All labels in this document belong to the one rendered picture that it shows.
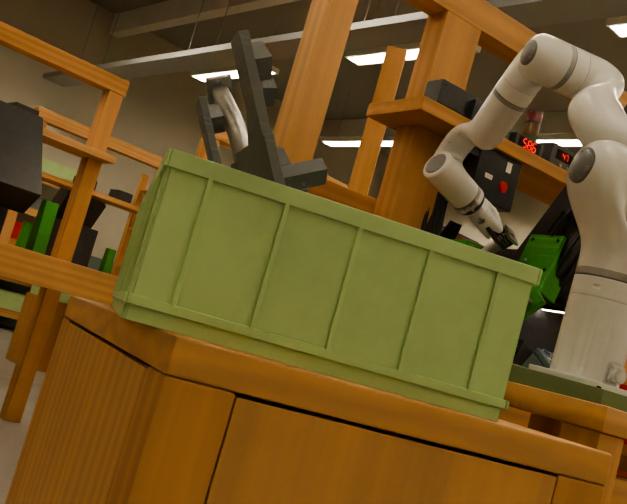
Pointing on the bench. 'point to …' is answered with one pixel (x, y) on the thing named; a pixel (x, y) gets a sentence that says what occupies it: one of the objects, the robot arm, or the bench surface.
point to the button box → (539, 359)
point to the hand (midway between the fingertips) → (502, 237)
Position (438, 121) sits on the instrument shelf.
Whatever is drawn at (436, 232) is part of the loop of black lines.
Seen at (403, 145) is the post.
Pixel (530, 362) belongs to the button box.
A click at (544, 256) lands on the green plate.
